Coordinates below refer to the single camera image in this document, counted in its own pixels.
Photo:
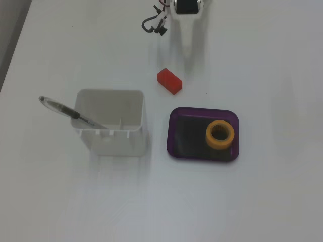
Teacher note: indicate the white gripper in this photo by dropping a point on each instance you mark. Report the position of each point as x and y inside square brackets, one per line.
[186, 7]

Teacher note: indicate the red cube block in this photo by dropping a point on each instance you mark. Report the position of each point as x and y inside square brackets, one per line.
[169, 80]

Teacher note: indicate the white plastic box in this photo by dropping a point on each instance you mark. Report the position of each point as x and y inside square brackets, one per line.
[118, 142]

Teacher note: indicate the purple metal tray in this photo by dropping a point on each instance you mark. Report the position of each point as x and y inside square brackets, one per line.
[176, 136]

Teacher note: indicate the yellow tape roll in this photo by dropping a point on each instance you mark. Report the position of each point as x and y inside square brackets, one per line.
[220, 143]

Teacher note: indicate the black ballpoint pen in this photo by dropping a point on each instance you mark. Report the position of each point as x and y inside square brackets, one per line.
[66, 110]

